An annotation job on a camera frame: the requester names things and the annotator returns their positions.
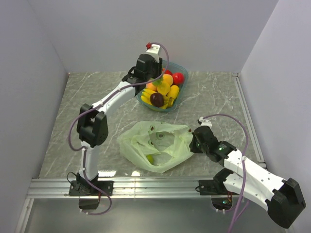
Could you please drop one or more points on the yellow mango in tray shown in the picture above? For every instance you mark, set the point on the yellow mango in tray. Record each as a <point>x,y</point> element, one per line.
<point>173,93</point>

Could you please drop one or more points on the yellow banana bunch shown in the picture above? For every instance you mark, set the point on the yellow banana bunch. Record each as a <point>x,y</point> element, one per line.
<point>145,97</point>

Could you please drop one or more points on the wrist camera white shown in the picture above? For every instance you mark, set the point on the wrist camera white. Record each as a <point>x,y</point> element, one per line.
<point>204,122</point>
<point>153,50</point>

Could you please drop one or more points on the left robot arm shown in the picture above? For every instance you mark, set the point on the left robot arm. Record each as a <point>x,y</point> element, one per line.
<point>92,125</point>

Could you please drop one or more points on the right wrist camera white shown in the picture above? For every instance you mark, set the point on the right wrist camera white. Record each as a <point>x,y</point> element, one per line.
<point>204,122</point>

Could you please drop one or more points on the teal plastic tray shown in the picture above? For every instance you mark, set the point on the teal plastic tray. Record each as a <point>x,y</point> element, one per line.
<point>173,68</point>

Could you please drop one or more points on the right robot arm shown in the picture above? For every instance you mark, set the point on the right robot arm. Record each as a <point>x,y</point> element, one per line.
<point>282,199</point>

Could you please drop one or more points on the green grape bunch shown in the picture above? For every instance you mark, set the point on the green grape bunch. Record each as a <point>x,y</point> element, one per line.
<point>157,81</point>

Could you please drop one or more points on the red orange mango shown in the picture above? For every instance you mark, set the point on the red orange mango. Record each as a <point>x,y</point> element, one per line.
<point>168,72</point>

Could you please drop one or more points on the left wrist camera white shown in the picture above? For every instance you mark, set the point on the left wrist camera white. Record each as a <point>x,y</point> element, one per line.
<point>153,50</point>

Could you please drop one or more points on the pink orange peach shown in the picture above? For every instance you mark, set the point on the pink orange peach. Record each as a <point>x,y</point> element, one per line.
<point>151,87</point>

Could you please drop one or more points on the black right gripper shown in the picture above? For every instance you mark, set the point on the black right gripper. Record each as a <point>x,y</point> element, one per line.
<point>193,148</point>

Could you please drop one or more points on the red apple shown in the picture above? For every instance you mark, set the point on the red apple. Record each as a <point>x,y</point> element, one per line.
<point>178,78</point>

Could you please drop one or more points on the dark red fruit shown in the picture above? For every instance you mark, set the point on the dark red fruit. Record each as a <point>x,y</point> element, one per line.
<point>157,99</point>

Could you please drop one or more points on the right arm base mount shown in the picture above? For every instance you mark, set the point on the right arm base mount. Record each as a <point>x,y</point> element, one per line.
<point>221,198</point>

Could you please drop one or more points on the pale green plastic bag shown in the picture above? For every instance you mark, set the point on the pale green plastic bag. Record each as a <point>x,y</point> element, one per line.
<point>167,143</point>

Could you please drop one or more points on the green fruit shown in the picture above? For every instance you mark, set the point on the green fruit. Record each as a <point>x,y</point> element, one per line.
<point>150,159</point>

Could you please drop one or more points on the orange round fruit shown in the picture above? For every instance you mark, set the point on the orange round fruit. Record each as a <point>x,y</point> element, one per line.
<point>167,78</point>

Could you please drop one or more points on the yellow pear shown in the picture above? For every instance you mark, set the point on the yellow pear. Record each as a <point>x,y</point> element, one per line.
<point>163,88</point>

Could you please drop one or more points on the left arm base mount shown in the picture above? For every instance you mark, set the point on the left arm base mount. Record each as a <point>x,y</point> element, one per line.
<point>89,192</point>

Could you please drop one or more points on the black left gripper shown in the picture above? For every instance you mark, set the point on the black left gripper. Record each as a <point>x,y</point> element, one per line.
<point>159,66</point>

